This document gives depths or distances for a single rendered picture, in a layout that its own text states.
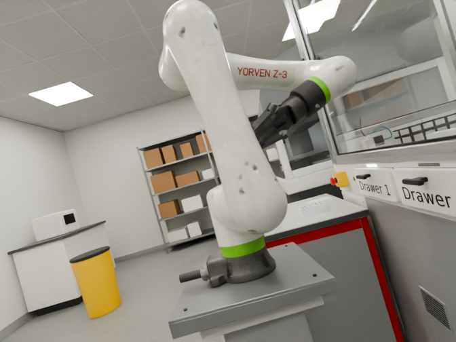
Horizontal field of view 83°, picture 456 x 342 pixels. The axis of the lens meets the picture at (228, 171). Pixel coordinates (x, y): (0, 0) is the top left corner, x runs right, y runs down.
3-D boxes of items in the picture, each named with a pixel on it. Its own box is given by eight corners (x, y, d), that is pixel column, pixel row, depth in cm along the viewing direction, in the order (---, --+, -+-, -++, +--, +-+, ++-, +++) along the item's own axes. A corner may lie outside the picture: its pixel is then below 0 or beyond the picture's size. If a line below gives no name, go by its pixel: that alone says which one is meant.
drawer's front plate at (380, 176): (397, 202, 82) (387, 169, 82) (359, 193, 111) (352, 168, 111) (403, 201, 82) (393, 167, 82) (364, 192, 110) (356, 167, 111)
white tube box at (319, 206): (302, 217, 122) (300, 210, 122) (298, 214, 130) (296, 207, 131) (328, 210, 122) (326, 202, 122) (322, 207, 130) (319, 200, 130)
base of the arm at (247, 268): (177, 299, 64) (172, 275, 64) (188, 278, 79) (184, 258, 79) (280, 273, 63) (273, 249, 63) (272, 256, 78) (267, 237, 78)
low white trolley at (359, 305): (282, 414, 111) (233, 243, 112) (272, 326, 172) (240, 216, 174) (422, 388, 105) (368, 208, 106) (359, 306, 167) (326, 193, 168)
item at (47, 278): (26, 321, 322) (0, 227, 324) (79, 283, 437) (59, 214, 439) (81, 305, 323) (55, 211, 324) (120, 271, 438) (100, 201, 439)
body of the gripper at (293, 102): (294, 112, 80) (270, 130, 79) (286, 89, 74) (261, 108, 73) (310, 121, 74) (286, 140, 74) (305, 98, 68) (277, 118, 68)
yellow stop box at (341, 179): (339, 188, 126) (335, 174, 126) (334, 186, 133) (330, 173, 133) (349, 185, 125) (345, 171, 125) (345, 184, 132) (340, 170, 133)
